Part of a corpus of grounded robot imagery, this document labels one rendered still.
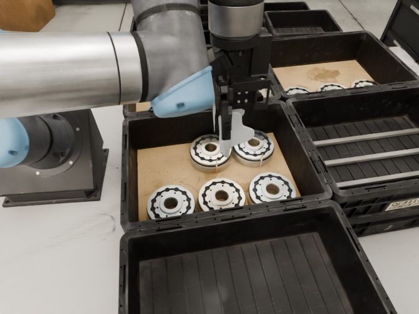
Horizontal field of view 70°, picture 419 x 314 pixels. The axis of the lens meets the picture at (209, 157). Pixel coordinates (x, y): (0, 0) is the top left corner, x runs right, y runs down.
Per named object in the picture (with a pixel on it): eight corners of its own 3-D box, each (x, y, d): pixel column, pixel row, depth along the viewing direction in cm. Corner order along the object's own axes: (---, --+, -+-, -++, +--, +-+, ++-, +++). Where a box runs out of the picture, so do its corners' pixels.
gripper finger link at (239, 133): (255, 161, 53) (257, 111, 48) (222, 166, 52) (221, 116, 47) (250, 153, 55) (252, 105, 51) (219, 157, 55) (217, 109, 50)
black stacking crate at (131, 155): (133, 258, 61) (121, 232, 52) (133, 151, 80) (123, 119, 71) (317, 227, 65) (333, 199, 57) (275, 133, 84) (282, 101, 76)
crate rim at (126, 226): (122, 237, 53) (119, 231, 52) (124, 124, 73) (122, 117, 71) (332, 204, 58) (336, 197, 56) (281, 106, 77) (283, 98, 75)
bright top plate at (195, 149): (195, 169, 70) (195, 167, 69) (186, 139, 76) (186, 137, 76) (236, 161, 72) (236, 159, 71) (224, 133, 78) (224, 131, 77)
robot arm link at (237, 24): (212, 9, 37) (203, -8, 42) (213, 45, 40) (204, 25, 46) (272, 4, 37) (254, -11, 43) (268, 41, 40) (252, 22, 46)
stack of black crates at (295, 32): (262, 99, 200) (274, 34, 165) (255, 73, 219) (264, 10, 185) (321, 96, 201) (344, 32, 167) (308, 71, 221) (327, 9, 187)
